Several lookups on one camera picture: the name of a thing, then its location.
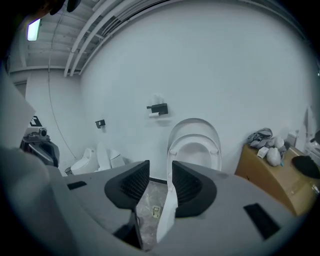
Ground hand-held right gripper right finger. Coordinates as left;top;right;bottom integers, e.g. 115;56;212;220
171;160;218;218

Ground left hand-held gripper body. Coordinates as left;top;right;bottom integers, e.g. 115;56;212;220
20;115;61;168

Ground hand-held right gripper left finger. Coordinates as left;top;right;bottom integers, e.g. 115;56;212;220
104;159;150;210

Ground white toilet seat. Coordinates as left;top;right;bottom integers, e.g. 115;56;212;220
167;134;218;172

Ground white toilet bowl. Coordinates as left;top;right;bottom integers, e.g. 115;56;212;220
156;172;179;243

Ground white boxy toilet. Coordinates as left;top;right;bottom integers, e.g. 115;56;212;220
96;141;126;172

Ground white toilet lid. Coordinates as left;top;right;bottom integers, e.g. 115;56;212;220
166;117;223;173

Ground large cardboard box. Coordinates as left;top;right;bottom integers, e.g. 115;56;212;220
234;143;320;217

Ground small white box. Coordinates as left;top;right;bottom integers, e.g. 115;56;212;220
256;146;270;159

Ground white plastic bundle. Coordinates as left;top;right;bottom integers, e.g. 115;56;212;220
266;147;282;167
272;136;286;150

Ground grey crumpled cloth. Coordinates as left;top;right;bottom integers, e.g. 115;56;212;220
247;127;273;150

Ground matte black oval sheet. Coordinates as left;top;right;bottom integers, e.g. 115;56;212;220
291;155;320;180

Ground white ceiling pipes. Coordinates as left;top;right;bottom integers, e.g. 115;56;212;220
63;0;156;77

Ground rectangular ceiling light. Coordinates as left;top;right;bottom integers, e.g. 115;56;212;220
26;18;42;42

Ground thin hanging wire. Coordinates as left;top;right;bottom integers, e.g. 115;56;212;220
48;14;76;160

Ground black wall paper holder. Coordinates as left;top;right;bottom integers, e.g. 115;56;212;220
146;102;169;118

